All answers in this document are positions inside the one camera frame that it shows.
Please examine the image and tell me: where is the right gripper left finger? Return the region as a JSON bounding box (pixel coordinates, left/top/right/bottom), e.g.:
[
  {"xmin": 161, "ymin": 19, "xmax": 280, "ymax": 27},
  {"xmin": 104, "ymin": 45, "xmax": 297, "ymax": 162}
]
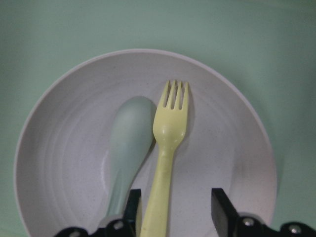
[{"xmin": 123, "ymin": 189, "xmax": 141, "ymax": 237}]

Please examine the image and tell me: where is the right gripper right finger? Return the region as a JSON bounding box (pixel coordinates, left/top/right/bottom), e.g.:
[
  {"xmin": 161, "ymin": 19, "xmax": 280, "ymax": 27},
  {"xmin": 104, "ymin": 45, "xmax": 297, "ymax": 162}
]
[{"xmin": 211, "ymin": 188, "xmax": 238, "ymax": 237}]

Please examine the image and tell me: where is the white round plate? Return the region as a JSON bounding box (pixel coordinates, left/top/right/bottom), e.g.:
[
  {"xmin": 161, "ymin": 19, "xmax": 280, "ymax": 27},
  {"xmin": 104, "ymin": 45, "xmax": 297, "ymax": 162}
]
[{"xmin": 14, "ymin": 49, "xmax": 277, "ymax": 237}]

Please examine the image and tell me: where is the yellow plastic fork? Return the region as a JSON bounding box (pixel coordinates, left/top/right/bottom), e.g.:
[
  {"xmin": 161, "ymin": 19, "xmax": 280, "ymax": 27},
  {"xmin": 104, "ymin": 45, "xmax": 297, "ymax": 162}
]
[{"xmin": 140, "ymin": 80, "xmax": 189, "ymax": 237}]

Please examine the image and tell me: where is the pale green plastic spoon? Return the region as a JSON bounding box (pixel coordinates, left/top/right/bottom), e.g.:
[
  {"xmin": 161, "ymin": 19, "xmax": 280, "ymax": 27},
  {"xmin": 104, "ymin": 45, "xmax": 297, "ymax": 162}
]
[{"xmin": 105, "ymin": 96, "xmax": 156, "ymax": 220}]

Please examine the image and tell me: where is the light green tray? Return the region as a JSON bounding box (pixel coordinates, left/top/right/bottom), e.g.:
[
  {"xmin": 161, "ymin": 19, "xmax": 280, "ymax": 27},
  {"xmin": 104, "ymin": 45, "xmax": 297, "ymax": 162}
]
[{"xmin": 0, "ymin": 0, "xmax": 316, "ymax": 237}]

